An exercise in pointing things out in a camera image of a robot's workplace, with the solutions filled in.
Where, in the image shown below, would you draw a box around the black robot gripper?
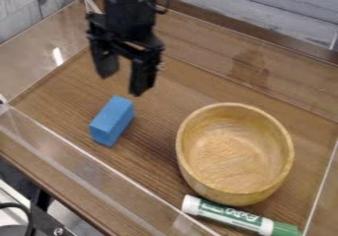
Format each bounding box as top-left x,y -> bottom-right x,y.
86,0 -> 168,97

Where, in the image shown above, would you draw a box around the blue foam block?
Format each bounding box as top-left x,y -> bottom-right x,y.
89,96 -> 135,146

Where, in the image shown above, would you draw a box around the brown wooden bowl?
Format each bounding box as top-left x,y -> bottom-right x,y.
176,103 -> 294,206

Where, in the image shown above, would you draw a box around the clear acrylic tray walls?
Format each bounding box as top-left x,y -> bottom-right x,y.
0,0 -> 338,236

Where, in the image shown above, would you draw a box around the green white dry-erase marker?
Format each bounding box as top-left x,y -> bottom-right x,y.
181,195 -> 302,236

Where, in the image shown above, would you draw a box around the black cable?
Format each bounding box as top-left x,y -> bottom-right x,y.
0,202 -> 37,236

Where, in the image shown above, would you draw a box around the black metal bracket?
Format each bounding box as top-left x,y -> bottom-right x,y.
30,206 -> 77,236

